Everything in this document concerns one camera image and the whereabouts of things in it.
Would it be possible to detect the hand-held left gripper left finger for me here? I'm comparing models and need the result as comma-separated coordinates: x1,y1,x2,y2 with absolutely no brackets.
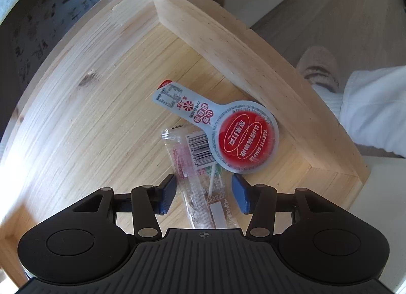
72,175,177,238

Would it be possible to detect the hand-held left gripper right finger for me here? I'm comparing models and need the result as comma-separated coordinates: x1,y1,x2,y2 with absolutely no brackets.
231,173,335,238

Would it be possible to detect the clear barcode snack wrapper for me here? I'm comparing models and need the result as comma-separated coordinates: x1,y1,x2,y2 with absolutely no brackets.
161,124,242,229

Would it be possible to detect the red lollipop packet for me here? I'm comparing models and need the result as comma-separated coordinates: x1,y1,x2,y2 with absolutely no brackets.
150,80,280,174

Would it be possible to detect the wooden drawer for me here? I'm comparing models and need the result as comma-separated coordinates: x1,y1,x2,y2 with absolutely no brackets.
0,0,371,288

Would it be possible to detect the person's beige slipper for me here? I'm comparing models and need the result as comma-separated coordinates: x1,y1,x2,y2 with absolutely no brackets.
296,46,341,93

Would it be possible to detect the person's white pants leg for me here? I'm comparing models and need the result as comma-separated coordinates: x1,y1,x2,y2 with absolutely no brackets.
312,66,406,149

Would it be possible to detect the grey patterned rug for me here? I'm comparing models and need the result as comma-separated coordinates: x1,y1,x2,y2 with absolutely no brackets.
0,0,127,98

